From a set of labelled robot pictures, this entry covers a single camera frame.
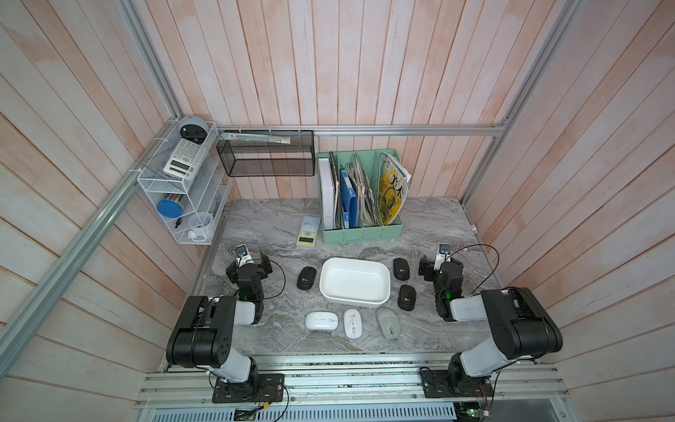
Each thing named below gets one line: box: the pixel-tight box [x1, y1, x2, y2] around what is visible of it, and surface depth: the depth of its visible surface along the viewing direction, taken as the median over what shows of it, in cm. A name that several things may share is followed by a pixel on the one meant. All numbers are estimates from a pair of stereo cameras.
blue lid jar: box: [156, 199, 183, 219], surface depth 79 cm
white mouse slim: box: [343, 308, 363, 340], surface depth 85 cm
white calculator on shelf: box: [162, 138, 207, 180], surface depth 79 cm
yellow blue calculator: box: [296, 215, 321, 248], surface depth 110 cm
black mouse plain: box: [297, 266, 317, 291], surface depth 96 cm
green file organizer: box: [316, 148, 404, 246], surface depth 103 cm
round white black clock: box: [178, 115, 209, 146], surface depth 84 cm
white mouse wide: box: [304, 310, 340, 334], surface depth 85 cm
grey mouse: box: [376, 305, 401, 341], surface depth 85 cm
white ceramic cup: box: [187, 211, 214, 241], surface depth 92 cm
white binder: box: [318, 151, 339, 230], surface depth 97 cm
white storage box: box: [319, 256, 392, 308], surface depth 96 cm
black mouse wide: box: [397, 284, 417, 313], surface depth 91 cm
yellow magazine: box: [377, 151, 412, 226], surface depth 103 cm
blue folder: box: [340, 168, 358, 230], surface depth 99 cm
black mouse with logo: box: [392, 257, 410, 281], surface depth 97 cm
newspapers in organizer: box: [339, 154, 381, 229], surface depth 100 cm
